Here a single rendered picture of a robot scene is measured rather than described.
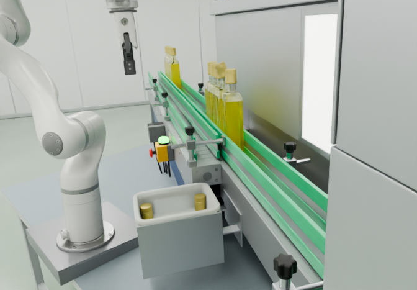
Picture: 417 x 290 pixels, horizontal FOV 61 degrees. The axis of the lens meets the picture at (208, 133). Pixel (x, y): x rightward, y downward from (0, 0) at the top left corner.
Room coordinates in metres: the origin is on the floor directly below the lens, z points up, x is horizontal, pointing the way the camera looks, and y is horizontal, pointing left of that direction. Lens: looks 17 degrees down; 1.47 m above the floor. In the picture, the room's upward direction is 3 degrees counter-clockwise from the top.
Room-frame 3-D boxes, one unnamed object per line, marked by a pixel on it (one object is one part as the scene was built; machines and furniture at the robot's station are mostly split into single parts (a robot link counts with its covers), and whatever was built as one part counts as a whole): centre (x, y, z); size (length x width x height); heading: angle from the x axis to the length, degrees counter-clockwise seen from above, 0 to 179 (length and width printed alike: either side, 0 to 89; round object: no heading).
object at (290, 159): (0.82, -0.22, 1.11); 0.07 x 0.04 x 0.13; 103
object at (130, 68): (1.01, 0.21, 1.37); 0.03 x 0.03 x 0.07; 13
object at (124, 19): (1.02, 0.21, 1.47); 0.10 x 0.07 x 0.11; 13
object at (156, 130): (1.68, 0.26, 0.96); 0.08 x 0.08 x 0.08; 13
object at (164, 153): (1.41, 0.19, 0.96); 0.07 x 0.07 x 0.07; 13
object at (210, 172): (1.01, 0.01, 1.02); 0.09 x 0.04 x 0.07; 103
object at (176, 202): (0.87, 0.10, 0.97); 0.22 x 0.17 x 0.09; 103
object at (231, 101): (1.09, -0.08, 1.16); 0.06 x 0.06 x 0.21; 13
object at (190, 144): (1.00, 0.03, 1.12); 0.17 x 0.03 x 0.12; 103
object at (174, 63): (2.26, 0.19, 1.19); 0.06 x 0.06 x 0.28; 13
